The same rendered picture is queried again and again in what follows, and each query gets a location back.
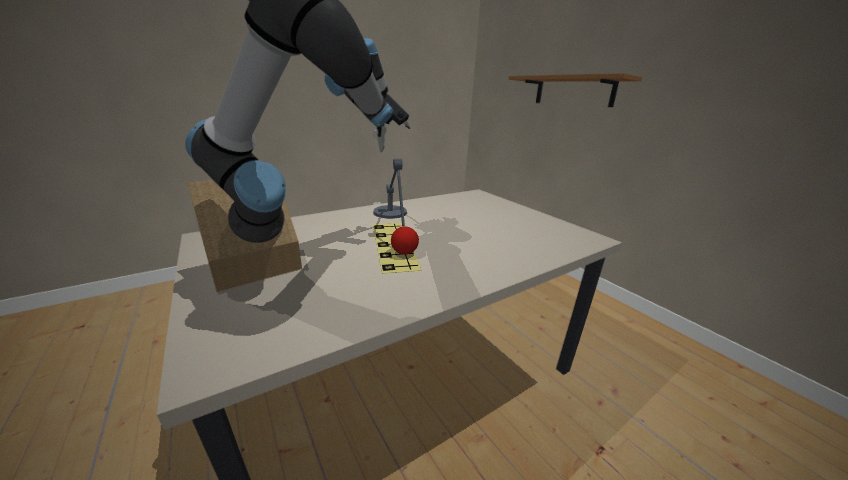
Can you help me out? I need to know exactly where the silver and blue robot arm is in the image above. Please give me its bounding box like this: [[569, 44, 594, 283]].
[[185, 0, 409, 243]]

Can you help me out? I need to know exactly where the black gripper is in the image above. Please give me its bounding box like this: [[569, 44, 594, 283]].
[[373, 87, 410, 152]]

